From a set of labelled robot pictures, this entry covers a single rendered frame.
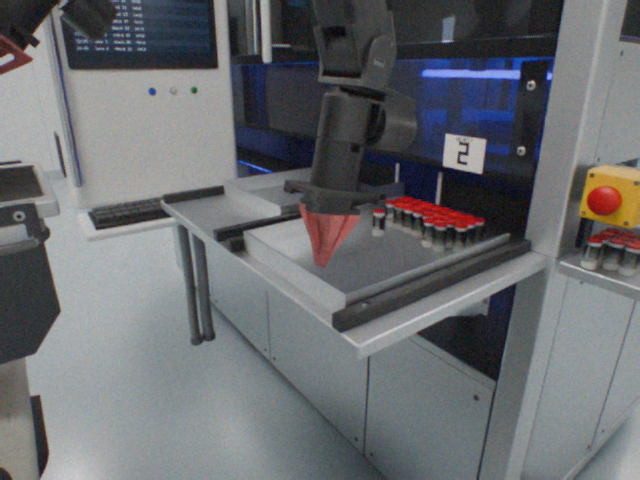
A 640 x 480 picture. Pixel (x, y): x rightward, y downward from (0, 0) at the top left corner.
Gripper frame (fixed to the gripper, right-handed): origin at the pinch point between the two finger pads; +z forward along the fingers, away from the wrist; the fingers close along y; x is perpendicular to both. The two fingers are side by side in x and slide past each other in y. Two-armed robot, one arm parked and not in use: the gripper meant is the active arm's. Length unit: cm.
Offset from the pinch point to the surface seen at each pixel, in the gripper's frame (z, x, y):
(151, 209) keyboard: 10, 70, 0
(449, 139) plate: -17.9, 10.4, 34.1
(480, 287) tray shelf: 1.7, -10.3, 20.4
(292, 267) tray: 3.1, 5.6, -0.1
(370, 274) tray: 3.3, 1.4, 10.8
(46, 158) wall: 62, 545, 17
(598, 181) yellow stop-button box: -15.1, -16.1, 34.1
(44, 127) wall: 27, 545, 14
